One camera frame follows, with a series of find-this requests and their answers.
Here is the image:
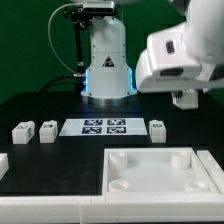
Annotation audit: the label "paper sheet with tags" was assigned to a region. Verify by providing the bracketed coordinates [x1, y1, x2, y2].
[60, 118, 147, 137]

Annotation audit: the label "white square tabletop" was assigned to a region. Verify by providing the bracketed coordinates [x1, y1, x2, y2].
[102, 148, 221, 195]

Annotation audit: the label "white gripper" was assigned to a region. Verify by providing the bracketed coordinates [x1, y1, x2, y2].
[135, 23, 224, 93]

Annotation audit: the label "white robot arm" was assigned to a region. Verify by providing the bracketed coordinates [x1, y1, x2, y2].
[81, 0, 224, 109]

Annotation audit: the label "black cables at base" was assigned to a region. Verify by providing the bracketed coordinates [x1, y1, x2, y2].
[39, 73, 86, 93]

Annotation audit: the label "grey cable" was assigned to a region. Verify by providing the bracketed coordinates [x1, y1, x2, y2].
[47, 3, 81, 75]

